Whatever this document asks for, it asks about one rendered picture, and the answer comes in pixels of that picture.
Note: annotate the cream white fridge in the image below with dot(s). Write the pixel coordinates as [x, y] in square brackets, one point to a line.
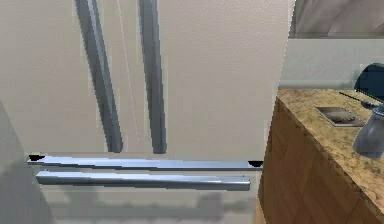
[206, 83]

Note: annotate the wooden counter with speckled top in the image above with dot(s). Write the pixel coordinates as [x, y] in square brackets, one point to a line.
[320, 156]

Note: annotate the grey square sink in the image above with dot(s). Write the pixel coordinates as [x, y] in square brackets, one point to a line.
[340, 116]

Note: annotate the black thin knife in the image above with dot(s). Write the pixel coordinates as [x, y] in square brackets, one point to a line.
[358, 97]

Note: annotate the dark blue round pan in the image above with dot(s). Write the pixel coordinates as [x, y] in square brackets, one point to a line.
[371, 81]

